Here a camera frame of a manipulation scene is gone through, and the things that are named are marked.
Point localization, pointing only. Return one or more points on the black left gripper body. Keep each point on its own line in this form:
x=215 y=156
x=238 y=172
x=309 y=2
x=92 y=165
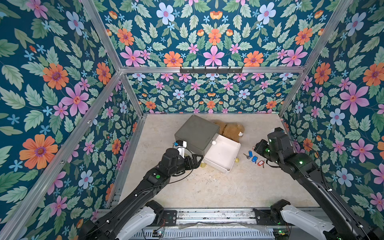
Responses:
x=188 y=166

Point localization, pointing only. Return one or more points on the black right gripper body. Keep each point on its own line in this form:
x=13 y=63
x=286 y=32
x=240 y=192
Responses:
x=261 y=147

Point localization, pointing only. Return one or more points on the key with blue tag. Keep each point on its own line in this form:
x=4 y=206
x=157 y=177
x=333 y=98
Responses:
x=249 y=155
x=254 y=159

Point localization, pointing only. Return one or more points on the key with red tag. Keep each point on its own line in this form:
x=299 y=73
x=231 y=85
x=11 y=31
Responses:
x=261 y=163

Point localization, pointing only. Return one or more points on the white drawer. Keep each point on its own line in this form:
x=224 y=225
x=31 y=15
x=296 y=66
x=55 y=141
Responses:
x=223 y=154

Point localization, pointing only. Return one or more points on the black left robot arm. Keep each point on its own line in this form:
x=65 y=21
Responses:
x=138 y=210

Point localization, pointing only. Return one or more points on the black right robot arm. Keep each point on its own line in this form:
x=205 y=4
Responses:
x=344 y=223

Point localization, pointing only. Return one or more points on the white yellow drawer cabinet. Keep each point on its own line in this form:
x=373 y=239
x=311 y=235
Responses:
x=203 y=163

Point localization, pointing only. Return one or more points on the brown teddy bear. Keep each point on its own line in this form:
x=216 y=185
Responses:
x=232 y=131

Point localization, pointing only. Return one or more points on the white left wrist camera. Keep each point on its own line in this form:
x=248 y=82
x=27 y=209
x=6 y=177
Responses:
x=181 y=147

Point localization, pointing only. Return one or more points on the aluminium front rail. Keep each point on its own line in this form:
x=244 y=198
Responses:
x=216 y=224

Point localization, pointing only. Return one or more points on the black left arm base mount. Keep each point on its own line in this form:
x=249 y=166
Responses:
x=163 y=214

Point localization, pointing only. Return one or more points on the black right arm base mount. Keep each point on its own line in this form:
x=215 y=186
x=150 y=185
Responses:
x=270 y=214

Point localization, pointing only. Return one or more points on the black hook rail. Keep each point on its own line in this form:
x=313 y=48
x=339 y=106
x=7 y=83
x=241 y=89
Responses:
x=211 y=70

